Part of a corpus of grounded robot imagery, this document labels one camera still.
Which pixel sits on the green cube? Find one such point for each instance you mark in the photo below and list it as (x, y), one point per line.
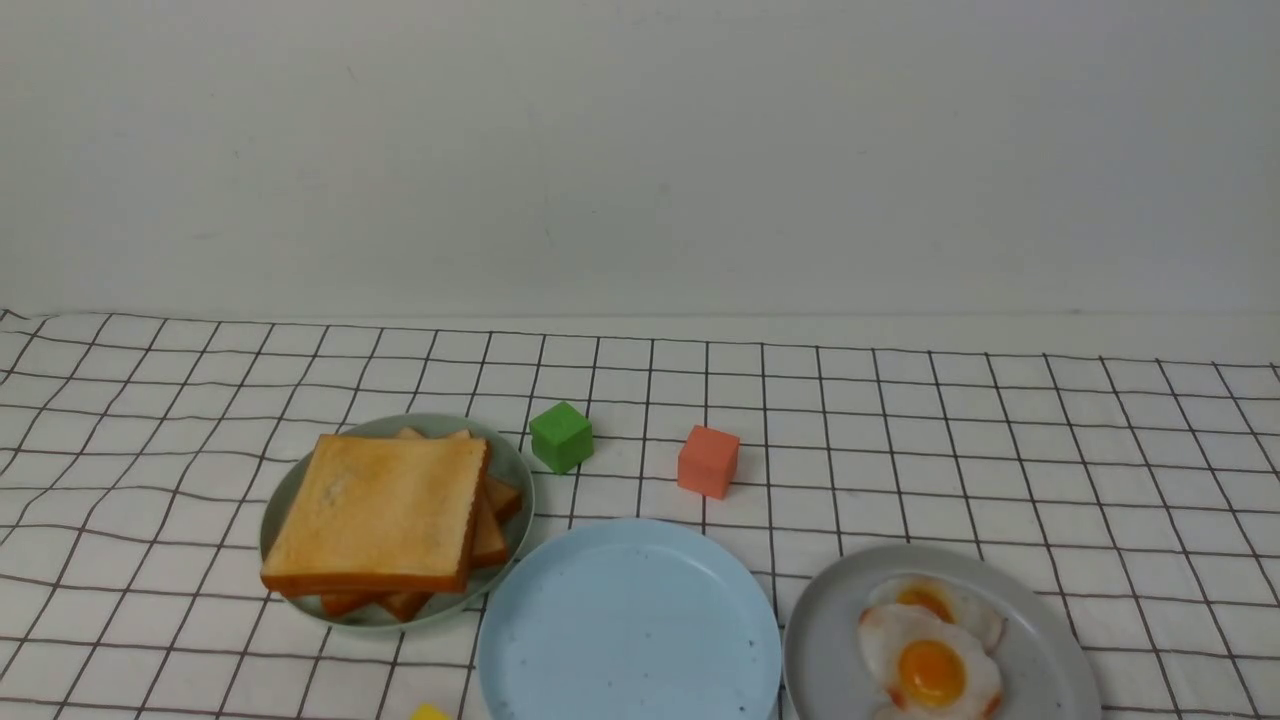
(562, 438)

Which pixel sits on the yellow block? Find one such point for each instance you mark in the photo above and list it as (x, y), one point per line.
(429, 712)

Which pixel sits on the grey plate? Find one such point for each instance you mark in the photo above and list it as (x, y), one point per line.
(1046, 674)

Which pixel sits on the orange-red cube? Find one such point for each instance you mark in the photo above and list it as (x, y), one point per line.
(708, 462)

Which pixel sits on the green plate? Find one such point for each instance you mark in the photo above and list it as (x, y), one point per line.
(367, 514)

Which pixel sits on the white checkered tablecloth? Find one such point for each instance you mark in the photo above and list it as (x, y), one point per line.
(1137, 497)

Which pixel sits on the light blue plate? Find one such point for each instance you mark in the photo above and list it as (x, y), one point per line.
(630, 619)

